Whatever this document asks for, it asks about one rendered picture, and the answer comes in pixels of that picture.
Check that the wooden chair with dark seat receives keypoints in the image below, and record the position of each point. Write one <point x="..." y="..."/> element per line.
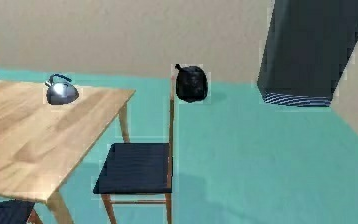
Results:
<point x="137" y="168"/>
<point x="7" y="212"/>

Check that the light wooden table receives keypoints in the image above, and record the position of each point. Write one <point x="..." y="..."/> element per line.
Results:
<point x="37" y="140"/>

